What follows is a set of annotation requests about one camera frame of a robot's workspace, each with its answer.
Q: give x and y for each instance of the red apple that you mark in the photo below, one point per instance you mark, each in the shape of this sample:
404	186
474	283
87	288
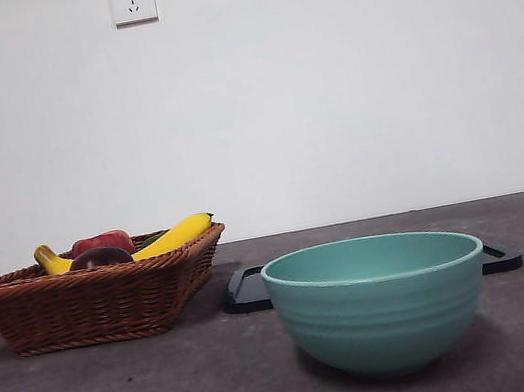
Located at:
100	241

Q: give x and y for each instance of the black rectangular tray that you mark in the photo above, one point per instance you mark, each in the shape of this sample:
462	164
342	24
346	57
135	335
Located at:
247	297

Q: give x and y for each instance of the dark purple plum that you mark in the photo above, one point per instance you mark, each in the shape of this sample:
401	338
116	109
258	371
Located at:
100	258

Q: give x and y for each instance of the brown wicker basket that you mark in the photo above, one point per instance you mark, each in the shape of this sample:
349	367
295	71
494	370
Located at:
89	308

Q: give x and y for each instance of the green vegetable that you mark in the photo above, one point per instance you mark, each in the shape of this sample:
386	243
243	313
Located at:
151	238

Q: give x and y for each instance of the yellow banana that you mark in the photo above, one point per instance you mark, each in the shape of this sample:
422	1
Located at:
182	231

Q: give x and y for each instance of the teal ribbed bowl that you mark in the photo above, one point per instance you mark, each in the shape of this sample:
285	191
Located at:
383	322

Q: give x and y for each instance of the white wall socket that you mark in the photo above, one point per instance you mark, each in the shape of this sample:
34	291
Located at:
133	0

